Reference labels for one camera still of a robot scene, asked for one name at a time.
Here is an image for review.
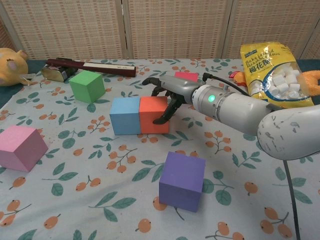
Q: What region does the red foam cube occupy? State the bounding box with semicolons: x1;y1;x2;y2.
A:
174;71;200;83

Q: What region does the yellow plush animal toy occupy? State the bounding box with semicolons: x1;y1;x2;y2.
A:
0;47;36;87

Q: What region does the pink foam cube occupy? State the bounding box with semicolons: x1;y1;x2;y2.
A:
0;125;49;173

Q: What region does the yellow marshmallow bag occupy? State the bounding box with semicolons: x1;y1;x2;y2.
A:
239;41;316;110

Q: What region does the woven bamboo folding screen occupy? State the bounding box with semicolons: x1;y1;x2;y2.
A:
0;0;320;61

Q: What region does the green foam cube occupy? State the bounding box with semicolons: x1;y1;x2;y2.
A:
68;70;106;104

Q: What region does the yellow rubber chicken toy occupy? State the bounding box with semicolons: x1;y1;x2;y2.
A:
229;69;320;97

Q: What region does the floral printed tablecloth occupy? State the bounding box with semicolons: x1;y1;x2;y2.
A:
0;58;320;240

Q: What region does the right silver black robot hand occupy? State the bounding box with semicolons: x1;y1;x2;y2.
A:
141;72;201;125

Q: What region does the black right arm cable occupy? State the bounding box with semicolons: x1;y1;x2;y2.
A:
201;72;301;240

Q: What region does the purple foam cube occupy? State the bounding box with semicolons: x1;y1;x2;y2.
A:
158;151;207;213

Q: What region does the orange foam cube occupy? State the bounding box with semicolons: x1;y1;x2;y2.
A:
138;96;171;135

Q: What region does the light blue foam cube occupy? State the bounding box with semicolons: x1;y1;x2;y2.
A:
109;96;141;136

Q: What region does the long dark red box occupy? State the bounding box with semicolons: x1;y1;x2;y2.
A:
46;57;137;78

